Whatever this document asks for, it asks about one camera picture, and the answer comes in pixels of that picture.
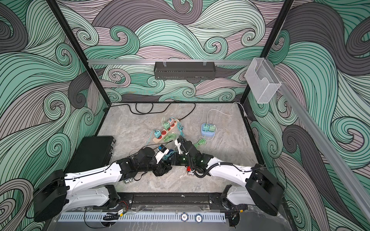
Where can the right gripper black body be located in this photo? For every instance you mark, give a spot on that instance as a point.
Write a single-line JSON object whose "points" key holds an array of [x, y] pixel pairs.
{"points": [[182, 160]]}

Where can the black wall shelf tray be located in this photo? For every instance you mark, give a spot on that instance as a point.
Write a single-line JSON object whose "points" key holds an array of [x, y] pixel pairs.
{"points": [[184, 71]]}

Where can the beige power strip red sockets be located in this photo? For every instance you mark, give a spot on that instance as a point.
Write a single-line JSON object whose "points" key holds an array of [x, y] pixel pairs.
{"points": [[164, 131]]}

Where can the teal USB charger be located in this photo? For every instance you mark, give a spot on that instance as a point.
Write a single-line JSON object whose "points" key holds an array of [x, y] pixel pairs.
{"points": [[157, 134]]}

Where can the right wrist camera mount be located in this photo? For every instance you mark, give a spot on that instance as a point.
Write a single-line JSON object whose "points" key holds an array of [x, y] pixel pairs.
{"points": [[178, 145]]}

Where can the perforated white cable duct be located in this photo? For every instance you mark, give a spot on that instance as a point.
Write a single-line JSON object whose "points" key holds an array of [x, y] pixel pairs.
{"points": [[197, 217]]}

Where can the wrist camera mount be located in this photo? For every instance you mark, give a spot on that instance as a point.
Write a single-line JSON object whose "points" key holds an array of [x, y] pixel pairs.
{"points": [[162, 151], [178, 145]]}

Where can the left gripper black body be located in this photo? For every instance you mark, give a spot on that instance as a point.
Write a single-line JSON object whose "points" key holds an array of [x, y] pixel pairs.
{"points": [[157, 169]]}

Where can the aluminium wall rail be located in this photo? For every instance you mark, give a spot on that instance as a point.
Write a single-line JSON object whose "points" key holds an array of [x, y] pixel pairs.
{"points": [[164, 61]]}

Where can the green USB charger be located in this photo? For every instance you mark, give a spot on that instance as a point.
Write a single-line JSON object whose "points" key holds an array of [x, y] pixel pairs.
{"points": [[167, 125]]}

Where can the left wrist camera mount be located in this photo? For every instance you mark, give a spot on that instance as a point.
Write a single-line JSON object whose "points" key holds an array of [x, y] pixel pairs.
{"points": [[162, 151]]}

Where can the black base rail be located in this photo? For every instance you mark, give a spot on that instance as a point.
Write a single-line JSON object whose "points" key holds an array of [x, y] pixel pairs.
{"points": [[173, 199]]}

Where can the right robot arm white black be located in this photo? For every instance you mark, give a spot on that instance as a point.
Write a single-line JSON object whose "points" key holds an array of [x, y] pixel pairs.
{"points": [[262, 188]]}

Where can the clear acrylic wall holder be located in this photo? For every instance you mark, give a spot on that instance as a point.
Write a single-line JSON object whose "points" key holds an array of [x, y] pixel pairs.
{"points": [[262, 79]]}

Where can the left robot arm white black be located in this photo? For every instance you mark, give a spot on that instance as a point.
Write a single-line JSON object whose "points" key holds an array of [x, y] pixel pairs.
{"points": [[65, 191]]}

